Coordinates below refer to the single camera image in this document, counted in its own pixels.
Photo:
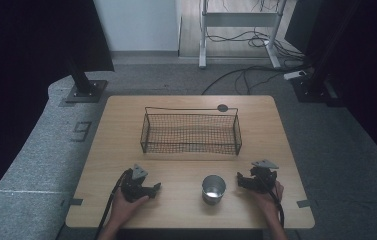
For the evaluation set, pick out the dark curtain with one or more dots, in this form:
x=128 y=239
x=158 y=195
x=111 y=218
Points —
x=26 y=66
x=369 y=83

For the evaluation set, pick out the silver metal cup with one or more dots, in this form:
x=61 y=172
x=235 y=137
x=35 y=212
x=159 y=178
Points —
x=213 y=190

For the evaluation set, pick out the dark round table grommet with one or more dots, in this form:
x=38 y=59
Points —
x=222 y=107

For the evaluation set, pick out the black stand with base plate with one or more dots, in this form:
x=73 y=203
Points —
x=312 y=83
x=84 y=86

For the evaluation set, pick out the small grey tape piece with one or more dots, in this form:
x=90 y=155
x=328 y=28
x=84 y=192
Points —
x=303 y=203
x=75 y=201

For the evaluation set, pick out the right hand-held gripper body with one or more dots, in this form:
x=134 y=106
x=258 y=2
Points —
x=263 y=176

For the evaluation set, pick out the person's right hand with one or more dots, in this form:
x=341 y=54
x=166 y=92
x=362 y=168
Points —
x=269 y=201

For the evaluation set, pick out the grey tape floor mark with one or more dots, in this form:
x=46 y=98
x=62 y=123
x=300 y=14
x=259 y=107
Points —
x=82 y=130

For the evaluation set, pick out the person's left hand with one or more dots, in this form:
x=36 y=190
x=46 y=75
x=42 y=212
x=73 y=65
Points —
x=126 y=208

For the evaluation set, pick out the white metal desk frame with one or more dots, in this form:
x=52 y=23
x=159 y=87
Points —
x=239 y=20

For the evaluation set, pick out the white power strip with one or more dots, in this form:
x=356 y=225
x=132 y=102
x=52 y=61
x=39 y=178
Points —
x=294 y=75

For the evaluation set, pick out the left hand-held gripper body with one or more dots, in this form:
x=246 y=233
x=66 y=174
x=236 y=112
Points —
x=132 y=186

